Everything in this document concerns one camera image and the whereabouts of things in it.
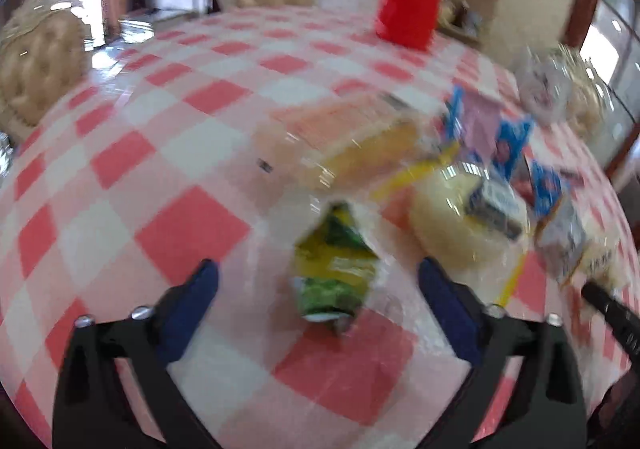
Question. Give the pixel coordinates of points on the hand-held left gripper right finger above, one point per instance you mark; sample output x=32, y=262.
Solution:
x=440, y=294

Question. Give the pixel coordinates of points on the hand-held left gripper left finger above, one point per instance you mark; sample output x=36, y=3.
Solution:
x=202, y=286

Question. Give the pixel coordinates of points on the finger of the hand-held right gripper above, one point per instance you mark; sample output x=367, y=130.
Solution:
x=612, y=314

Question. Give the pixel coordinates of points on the green yellow snack packet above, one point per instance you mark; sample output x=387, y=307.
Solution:
x=335, y=264

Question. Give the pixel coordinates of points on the blue cartoon snack packet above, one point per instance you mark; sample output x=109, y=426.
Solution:
x=510, y=146

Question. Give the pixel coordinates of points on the pink snack packet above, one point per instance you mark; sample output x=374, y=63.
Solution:
x=480, y=124

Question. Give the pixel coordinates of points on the round white bun in wrap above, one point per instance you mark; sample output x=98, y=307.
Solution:
x=450, y=214

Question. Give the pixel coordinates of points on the white blue snack packet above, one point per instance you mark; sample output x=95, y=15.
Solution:
x=562, y=241

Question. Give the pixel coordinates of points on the red white checked tablecloth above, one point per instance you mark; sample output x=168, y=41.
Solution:
x=150, y=179

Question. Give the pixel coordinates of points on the small blue snack packet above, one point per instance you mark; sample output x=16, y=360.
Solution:
x=547, y=186

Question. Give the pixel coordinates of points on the clear pack of yellow cake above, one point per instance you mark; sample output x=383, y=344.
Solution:
x=350, y=144

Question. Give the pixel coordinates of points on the clear blue-edged snack packet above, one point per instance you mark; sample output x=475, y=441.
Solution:
x=454, y=111

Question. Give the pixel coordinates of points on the cream tufted chair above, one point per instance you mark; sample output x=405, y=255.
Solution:
x=587, y=96
x=37, y=64

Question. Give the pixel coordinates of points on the white floral teapot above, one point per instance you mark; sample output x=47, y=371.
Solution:
x=542, y=86

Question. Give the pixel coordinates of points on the white television cabinet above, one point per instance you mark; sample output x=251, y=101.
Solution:
x=142, y=19

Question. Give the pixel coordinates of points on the brown framed glass door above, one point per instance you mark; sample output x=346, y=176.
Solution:
x=600, y=29

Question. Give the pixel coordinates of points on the red plastic jug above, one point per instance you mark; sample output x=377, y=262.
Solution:
x=407, y=9

